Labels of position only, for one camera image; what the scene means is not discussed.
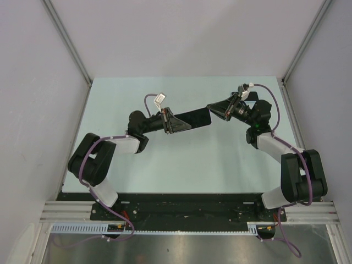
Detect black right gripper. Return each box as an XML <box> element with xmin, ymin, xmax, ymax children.
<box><xmin>207</xmin><ymin>93</ymin><xmax>256</xmax><ymax>127</ymax></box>

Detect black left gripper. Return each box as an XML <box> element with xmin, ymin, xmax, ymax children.
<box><xmin>141</xmin><ymin>108</ymin><xmax>191</xmax><ymax>134</ymax></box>

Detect black smartphone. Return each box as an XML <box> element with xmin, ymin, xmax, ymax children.
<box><xmin>175</xmin><ymin>107</ymin><xmax>212</xmax><ymax>129</ymax></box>

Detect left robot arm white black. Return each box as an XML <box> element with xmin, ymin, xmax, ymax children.
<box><xmin>68</xmin><ymin>108</ymin><xmax>192</xmax><ymax>220</ymax></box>

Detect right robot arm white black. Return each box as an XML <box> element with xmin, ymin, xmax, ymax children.
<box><xmin>207</xmin><ymin>93</ymin><xmax>328</xmax><ymax>221</ymax></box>

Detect black phone in blue case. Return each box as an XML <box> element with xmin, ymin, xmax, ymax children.
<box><xmin>245</xmin><ymin>91</ymin><xmax>259</xmax><ymax>102</ymax></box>

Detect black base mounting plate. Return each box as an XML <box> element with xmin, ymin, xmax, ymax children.
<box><xmin>57</xmin><ymin>192</ymin><xmax>290</xmax><ymax>233</ymax></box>

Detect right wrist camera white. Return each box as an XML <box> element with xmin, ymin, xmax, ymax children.
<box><xmin>238</xmin><ymin>82</ymin><xmax>254</xmax><ymax>101</ymax></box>

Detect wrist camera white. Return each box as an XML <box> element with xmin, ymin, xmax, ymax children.
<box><xmin>238</xmin><ymin>82</ymin><xmax>254</xmax><ymax>101</ymax></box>
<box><xmin>153</xmin><ymin>93</ymin><xmax>166</xmax><ymax>108</ymax></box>

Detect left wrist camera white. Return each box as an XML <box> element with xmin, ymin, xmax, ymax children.
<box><xmin>153</xmin><ymin>93</ymin><xmax>166</xmax><ymax>108</ymax></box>

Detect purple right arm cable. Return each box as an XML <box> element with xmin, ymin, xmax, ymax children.
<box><xmin>252</xmin><ymin>82</ymin><xmax>314</xmax><ymax>259</ymax></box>

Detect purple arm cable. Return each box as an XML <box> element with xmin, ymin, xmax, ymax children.
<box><xmin>52</xmin><ymin>93</ymin><xmax>163</xmax><ymax>250</ymax></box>
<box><xmin>252</xmin><ymin>82</ymin><xmax>314</xmax><ymax>259</ymax></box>

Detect aluminium corner frame post right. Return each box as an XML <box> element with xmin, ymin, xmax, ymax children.
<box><xmin>281</xmin><ymin>0</ymin><xmax>334</xmax><ymax>85</ymax></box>

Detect aluminium corner frame post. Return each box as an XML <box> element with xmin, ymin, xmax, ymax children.
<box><xmin>281</xmin><ymin>0</ymin><xmax>334</xmax><ymax>85</ymax></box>
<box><xmin>41</xmin><ymin>0</ymin><xmax>93</xmax><ymax>87</ymax></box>

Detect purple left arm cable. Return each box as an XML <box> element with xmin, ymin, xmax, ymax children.
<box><xmin>52</xmin><ymin>93</ymin><xmax>163</xmax><ymax>250</ymax></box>

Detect white slotted cable duct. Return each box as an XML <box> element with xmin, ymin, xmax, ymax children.
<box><xmin>51</xmin><ymin>223</ymin><xmax>278</xmax><ymax>236</ymax></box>

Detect aluminium front rail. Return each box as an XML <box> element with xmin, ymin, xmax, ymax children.
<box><xmin>40</xmin><ymin>201</ymin><xmax>340</xmax><ymax>224</ymax></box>

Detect aluminium corner frame post left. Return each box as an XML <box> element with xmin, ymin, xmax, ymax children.
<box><xmin>41</xmin><ymin>0</ymin><xmax>93</xmax><ymax>87</ymax></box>

